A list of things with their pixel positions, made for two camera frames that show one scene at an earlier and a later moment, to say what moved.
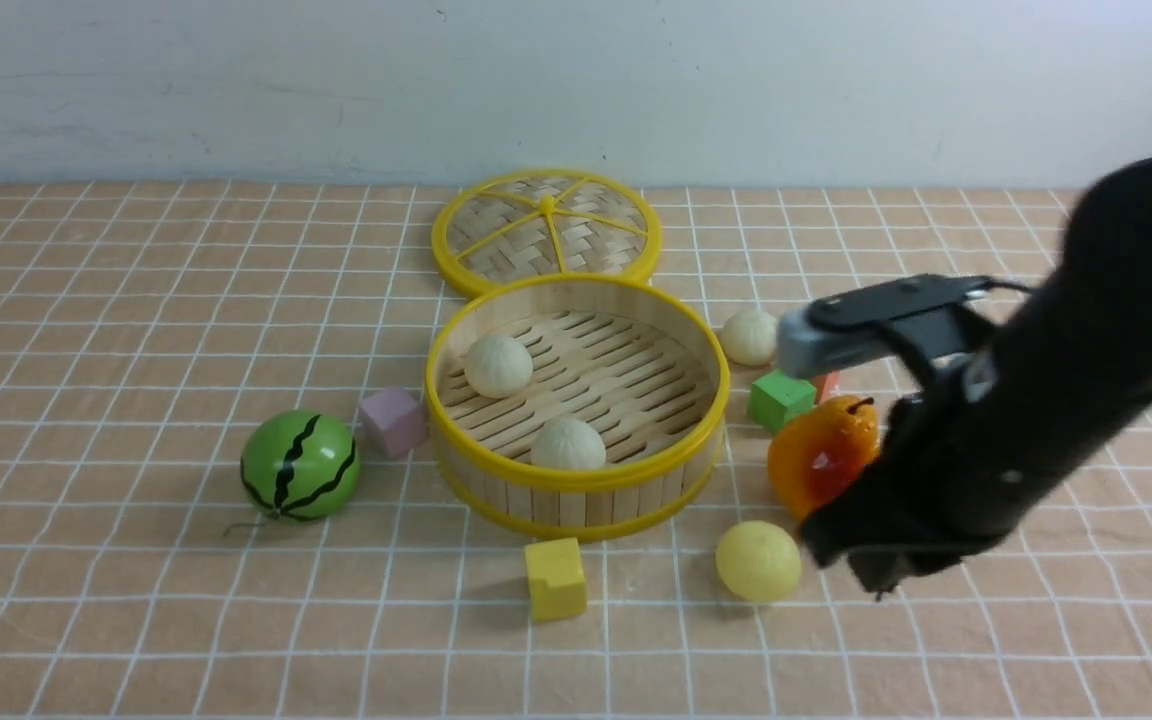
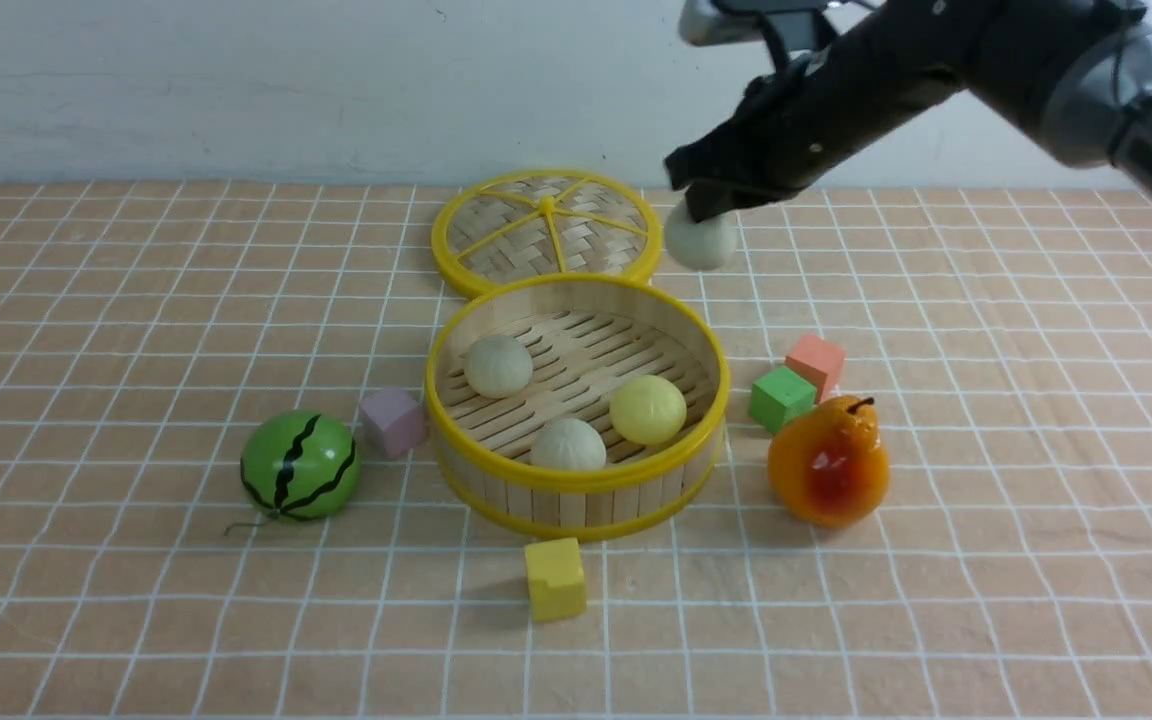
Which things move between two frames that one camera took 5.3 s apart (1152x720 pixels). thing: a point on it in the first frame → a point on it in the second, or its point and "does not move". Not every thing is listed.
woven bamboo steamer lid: [522, 224] does not move
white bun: [566, 443] does not move
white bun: [498, 367] does not move
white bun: [748, 336] → [700, 246]
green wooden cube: [777, 397] does not move
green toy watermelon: [300, 465] does not move
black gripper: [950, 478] → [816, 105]
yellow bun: [758, 561] → [648, 409]
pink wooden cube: [395, 421] does not move
